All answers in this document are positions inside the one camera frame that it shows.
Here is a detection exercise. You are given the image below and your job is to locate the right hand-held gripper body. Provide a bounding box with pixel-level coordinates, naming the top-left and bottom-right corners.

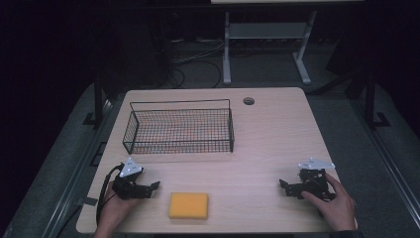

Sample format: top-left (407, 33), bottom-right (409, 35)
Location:
top-left (297, 157), bottom-right (337, 201)

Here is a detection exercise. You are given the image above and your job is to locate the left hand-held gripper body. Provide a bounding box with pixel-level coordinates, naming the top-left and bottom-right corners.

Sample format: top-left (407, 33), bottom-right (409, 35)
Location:
top-left (111, 157), bottom-right (154, 200)

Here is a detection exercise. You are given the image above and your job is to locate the yellow sponge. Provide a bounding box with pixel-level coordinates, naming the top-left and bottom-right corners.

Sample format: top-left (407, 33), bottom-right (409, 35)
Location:
top-left (167, 191), bottom-right (210, 220)

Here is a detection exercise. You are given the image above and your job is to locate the black wire basket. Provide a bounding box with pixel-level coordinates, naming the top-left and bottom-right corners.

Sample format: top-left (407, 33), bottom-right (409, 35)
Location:
top-left (122, 98), bottom-right (236, 156)

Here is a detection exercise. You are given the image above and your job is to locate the person's left hand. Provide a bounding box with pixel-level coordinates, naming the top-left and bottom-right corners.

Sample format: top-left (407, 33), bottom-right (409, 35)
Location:
top-left (97, 180), bottom-right (144, 233)

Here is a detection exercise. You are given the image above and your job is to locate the person's right hand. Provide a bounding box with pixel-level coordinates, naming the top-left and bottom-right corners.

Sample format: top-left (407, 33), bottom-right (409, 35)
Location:
top-left (300, 173), bottom-right (359, 232)

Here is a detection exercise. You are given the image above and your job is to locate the grey tape strip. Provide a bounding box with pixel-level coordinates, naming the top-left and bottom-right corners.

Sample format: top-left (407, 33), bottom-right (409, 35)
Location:
top-left (76, 196), bottom-right (99, 207)

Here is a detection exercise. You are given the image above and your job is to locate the black metal stand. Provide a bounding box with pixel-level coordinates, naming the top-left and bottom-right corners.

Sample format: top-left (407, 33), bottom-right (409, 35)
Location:
top-left (362, 69), bottom-right (391, 131)
top-left (81, 72), bottom-right (111, 129)

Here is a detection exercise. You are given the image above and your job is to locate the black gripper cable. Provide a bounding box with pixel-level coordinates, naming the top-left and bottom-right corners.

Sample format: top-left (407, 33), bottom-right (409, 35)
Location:
top-left (95, 164), bottom-right (126, 226)

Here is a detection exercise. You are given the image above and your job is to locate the aluminium floor rail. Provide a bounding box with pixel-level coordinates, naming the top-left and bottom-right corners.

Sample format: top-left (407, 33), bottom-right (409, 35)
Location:
top-left (41, 98), bottom-right (115, 238)
top-left (349, 98), bottom-right (420, 230)

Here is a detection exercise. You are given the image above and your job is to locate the bundle of floor cables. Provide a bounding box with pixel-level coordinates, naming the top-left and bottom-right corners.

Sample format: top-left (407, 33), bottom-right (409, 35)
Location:
top-left (170, 38), bottom-right (226, 89)

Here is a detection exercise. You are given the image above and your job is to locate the white metal table frame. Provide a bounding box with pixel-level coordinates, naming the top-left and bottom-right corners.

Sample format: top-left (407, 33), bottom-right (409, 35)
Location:
top-left (222, 10), bottom-right (318, 86)

